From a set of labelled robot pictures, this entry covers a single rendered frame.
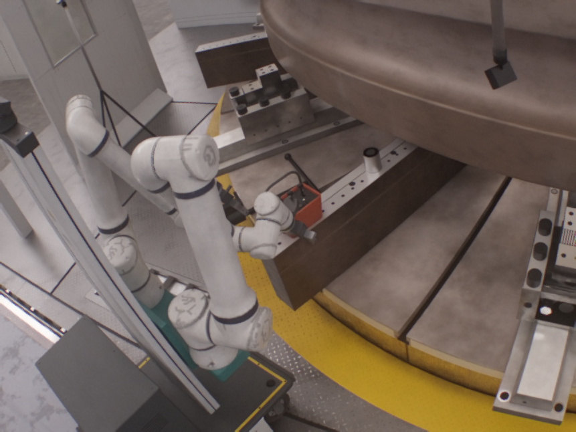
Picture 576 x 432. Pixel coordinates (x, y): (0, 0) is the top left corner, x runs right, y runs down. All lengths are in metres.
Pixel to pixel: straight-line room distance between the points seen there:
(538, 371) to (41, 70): 4.11
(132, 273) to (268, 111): 1.50
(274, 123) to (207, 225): 1.89
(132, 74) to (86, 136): 3.33
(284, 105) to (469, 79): 1.43
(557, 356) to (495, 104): 1.03
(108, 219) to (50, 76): 2.56
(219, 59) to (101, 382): 3.05
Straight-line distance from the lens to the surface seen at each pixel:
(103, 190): 2.06
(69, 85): 4.62
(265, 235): 1.78
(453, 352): 2.22
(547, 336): 2.12
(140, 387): 1.83
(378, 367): 2.57
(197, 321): 1.69
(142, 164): 1.37
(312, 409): 2.51
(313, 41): 2.71
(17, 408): 3.43
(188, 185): 1.33
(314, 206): 2.19
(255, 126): 3.19
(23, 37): 4.38
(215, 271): 1.48
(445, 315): 2.33
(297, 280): 2.35
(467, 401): 2.45
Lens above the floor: 2.23
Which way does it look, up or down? 41 degrees down
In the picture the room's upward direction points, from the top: 18 degrees counter-clockwise
